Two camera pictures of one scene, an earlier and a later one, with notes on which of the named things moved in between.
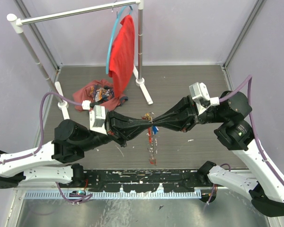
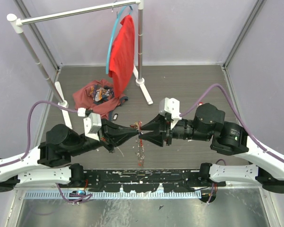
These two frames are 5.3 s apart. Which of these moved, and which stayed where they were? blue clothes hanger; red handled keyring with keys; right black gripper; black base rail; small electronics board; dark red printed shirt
Moved: red handled keyring with keys; right black gripper
Stayed: blue clothes hanger; black base rail; small electronics board; dark red printed shirt
